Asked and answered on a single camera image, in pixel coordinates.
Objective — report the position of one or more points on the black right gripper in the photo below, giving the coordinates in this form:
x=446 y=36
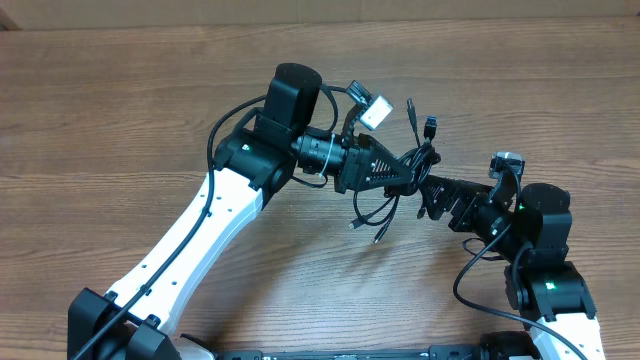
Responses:
x=450 y=191

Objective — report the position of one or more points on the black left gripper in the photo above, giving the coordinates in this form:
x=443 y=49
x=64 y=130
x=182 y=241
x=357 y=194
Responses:
x=361 y=154

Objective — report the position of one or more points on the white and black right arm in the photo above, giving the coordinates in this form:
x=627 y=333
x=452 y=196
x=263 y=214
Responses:
x=528 y=227

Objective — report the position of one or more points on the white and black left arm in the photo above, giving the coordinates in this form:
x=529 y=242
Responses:
x=137 y=317

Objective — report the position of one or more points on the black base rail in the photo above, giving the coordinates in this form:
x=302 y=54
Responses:
x=434 y=352

